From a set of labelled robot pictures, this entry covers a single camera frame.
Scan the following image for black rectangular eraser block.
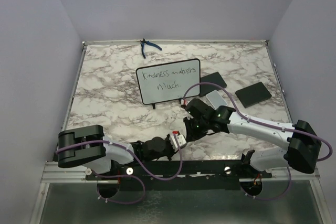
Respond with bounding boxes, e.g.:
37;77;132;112
199;72;227;97

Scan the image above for black framed whiteboard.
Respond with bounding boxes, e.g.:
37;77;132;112
135;58;201;105

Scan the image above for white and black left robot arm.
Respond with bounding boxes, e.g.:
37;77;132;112
56;125;183;179

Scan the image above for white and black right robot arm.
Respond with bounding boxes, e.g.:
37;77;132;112
183;99;321;177

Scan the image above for black flat pad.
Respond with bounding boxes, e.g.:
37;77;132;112
235;82;272;108

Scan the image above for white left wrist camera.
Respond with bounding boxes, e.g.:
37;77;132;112
169;131;186;151

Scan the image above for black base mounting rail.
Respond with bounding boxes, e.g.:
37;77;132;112
86;159;271;191

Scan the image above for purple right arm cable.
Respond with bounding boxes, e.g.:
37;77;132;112
182;82;333;201

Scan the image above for blue handled pliers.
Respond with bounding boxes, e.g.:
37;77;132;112
139;38;163;59

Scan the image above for aluminium frame profile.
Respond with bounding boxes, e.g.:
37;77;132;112
28;162;90;224

